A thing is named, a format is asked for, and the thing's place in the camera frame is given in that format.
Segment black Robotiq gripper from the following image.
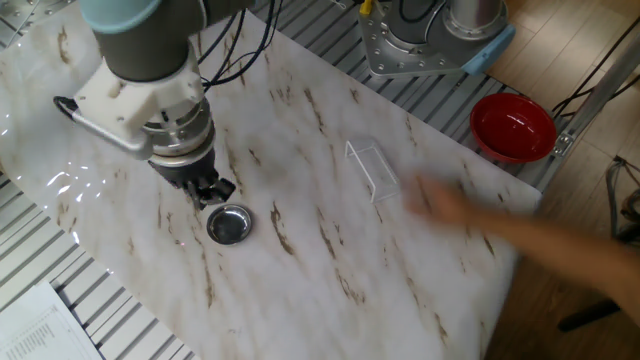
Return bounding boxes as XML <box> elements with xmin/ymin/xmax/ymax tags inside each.
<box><xmin>148</xmin><ymin>147</ymin><xmax>237</xmax><ymax>212</ymax></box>

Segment small round metal plate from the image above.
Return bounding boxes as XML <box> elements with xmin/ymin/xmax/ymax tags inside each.
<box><xmin>205</xmin><ymin>203</ymin><xmax>254</xmax><ymax>247</ymax></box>

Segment person's bare forearm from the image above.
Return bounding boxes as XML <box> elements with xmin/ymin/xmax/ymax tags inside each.
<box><xmin>467</xmin><ymin>202</ymin><xmax>640</xmax><ymax>329</ymax></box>

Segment person's bare hand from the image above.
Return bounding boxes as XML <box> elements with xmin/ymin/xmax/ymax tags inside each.
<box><xmin>401</xmin><ymin>173</ymin><xmax>479</xmax><ymax>227</ymax></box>

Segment marble pattern vinyl sheet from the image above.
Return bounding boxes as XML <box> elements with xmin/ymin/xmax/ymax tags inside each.
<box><xmin>0</xmin><ymin>2</ymin><xmax>545</xmax><ymax>360</ymax></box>

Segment printed white paper sheets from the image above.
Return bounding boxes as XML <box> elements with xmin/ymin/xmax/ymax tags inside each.
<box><xmin>0</xmin><ymin>280</ymin><xmax>105</xmax><ymax>360</ymax></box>

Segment red plastic bowl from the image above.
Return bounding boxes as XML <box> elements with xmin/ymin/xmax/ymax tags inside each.
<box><xmin>469</xmin><ymin>92</ymin><xmax>558</xmax><ymax>165</ymax></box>

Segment black chair leg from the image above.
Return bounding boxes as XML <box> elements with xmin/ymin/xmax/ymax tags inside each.
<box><xmin>556</xmin><ymin>298</ymin><xmax>622</xmax><ymax>334</ymax></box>

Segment white printed wrist bracket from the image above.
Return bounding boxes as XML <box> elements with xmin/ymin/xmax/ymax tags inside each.
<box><xmin>52</xmin><ymin>43</ymin><xmax>207</xmax><ymax>161</ymax></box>

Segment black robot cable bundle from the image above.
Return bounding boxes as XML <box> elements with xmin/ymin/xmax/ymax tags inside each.
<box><xmin>197</xmin><ymin>0</ymin><xmax>285</xmax><ymax>94</ymax></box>

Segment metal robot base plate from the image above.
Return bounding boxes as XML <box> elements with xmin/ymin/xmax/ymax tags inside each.
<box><xmin>357</xmin><ymin>3</ymin><xmax>482</xmax><ymax>80</ymax></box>

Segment black floor cables by post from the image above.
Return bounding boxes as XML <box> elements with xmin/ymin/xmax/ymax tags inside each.
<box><xmin>551</xmin><ymin>16</ymin><xmax>640</xmax><ymax>120</ymax></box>

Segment long aluminium frame post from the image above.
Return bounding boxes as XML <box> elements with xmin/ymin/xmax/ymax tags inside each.
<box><xmin>533</xmin><ymin>29</ymin><xmax>640</xmax><ymax>195</ymax></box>

